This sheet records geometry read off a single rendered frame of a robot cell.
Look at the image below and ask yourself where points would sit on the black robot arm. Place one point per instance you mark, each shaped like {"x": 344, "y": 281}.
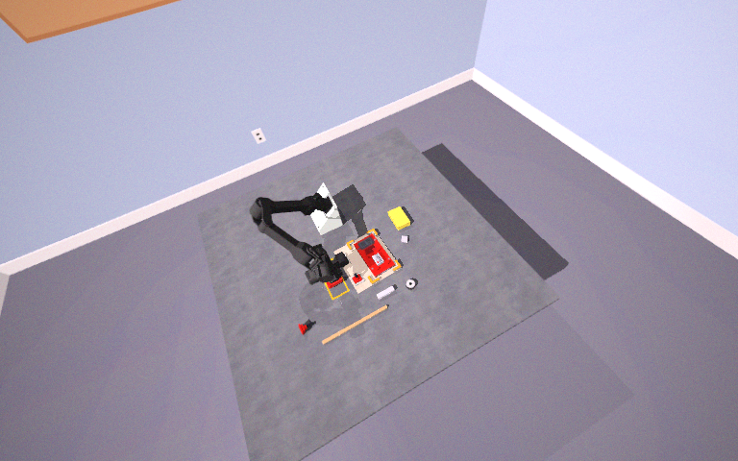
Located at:
{"x": 262, "y": 211}

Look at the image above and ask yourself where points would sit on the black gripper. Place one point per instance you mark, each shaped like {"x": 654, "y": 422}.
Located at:
{"x": 339, "y": 261}

